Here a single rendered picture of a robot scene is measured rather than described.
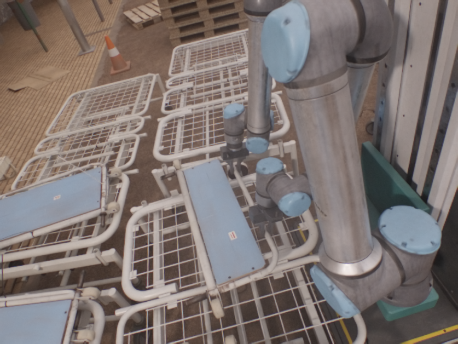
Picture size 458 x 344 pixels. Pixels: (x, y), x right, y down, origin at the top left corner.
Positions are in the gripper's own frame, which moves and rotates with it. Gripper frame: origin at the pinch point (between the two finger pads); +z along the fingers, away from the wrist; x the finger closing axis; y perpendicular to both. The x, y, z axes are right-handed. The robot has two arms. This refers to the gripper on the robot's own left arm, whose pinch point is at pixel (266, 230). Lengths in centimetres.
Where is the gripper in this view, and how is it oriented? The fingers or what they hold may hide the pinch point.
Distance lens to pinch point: 131.6
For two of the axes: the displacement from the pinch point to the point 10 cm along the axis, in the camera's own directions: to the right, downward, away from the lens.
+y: -2.9, -5.9, 7.6
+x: -9.6, 2.0, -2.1
